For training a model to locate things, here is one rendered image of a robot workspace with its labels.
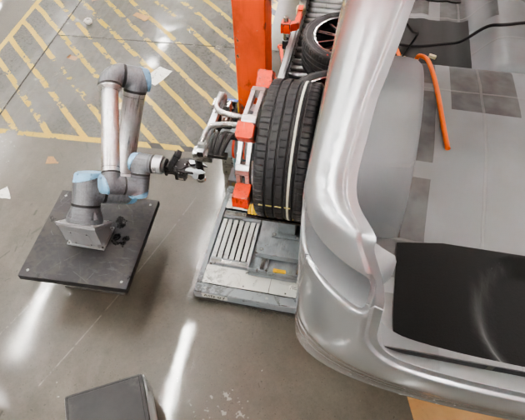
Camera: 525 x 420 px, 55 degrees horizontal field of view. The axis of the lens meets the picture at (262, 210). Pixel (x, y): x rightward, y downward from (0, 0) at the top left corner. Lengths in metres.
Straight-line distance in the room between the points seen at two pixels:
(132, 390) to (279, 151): 1.23
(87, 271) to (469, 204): 1.90
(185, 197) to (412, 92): 1.85
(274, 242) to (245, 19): 1.19
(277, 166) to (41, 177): 2.12
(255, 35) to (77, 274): 1.52
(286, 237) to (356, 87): 1.58
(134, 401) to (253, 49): 1.73
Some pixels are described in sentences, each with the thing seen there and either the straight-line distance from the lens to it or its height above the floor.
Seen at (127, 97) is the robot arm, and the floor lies 0.93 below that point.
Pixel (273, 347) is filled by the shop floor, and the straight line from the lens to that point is 2.77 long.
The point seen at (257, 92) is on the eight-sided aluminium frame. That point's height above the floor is 1.11.
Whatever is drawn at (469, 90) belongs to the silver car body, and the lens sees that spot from 2.62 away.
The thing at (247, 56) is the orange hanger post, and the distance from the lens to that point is 2.63.
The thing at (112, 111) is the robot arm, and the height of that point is 0.98.
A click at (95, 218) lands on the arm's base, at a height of 0.48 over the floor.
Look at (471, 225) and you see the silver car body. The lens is 2.17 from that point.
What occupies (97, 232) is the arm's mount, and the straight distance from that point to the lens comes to 2.75.
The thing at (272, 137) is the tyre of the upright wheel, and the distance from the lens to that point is 2.09.
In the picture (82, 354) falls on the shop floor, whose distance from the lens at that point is 2.94.
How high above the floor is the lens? 2.55
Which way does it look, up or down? 52 degrees down
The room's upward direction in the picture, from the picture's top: 2 degrees counter-clockwise
